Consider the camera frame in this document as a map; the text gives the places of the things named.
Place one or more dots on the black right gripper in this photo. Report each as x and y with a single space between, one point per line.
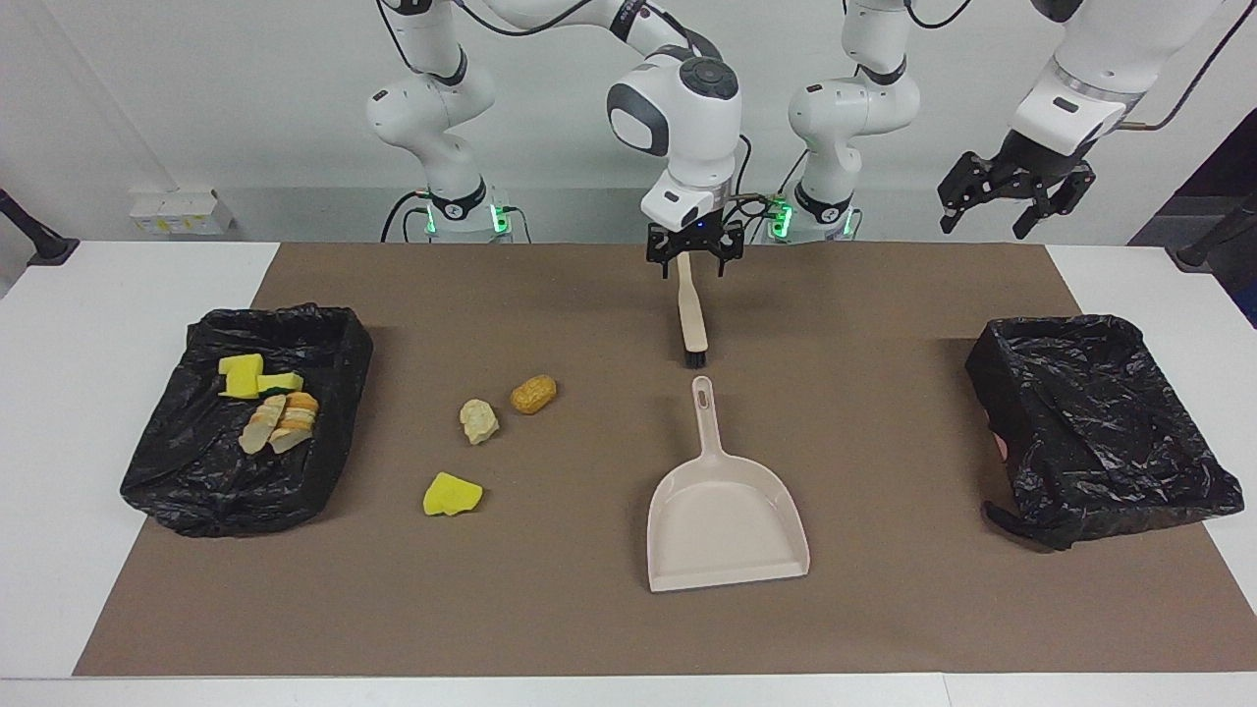
695 244

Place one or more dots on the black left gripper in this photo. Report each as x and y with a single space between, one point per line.
1031 167

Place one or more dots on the beige brush with black bristles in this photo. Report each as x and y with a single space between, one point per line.
692 314

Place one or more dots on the brown peanut shaped toy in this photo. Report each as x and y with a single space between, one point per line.
533 395

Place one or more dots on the small beige bread chunk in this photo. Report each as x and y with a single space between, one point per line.
479 422

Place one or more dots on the beige plastic dustpan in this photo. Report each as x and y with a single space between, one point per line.
727 530

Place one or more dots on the yellow sponge piece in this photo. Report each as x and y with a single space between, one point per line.
450 496
241 376

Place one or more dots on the yellow sponge with green side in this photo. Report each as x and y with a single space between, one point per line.
283 382

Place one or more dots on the beige bread chunk orange crust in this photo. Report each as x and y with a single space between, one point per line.
297 420

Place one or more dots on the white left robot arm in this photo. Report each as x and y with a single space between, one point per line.
854 108

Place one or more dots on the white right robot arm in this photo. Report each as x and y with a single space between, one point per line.
687 128

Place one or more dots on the black bag lined bin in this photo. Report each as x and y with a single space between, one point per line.
1100 432
245 491

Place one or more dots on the black stand foot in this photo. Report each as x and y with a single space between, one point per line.
1190 257
54 252

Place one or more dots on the dark background panel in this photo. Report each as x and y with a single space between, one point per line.
1218 177

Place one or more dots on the brown table mat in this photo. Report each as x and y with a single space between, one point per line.
628 628

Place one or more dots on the white wall socket box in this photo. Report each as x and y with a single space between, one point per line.
182 214

